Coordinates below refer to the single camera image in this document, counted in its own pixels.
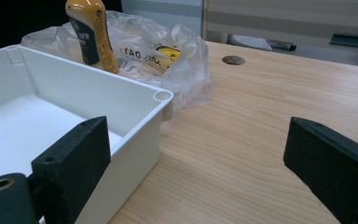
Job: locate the dark green tray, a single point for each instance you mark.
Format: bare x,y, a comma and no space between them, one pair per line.
352,40

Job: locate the grey office chair base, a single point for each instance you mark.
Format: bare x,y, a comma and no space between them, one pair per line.
254,42

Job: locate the yellow squeeze bottle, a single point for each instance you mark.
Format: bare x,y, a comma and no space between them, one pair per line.
93,34

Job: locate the yellow packet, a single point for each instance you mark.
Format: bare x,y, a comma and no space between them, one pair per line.
168,53

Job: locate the clear plastic bag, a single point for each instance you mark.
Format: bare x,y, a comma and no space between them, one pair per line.
183,62

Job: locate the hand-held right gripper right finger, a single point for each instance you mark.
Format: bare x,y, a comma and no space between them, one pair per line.
335,165

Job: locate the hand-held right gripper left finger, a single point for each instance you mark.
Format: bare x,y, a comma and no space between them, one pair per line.
74,161

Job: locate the round grommet cover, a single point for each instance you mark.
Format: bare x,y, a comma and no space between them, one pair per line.
233,60

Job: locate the white plastic bin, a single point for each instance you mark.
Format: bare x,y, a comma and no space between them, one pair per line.
74,93

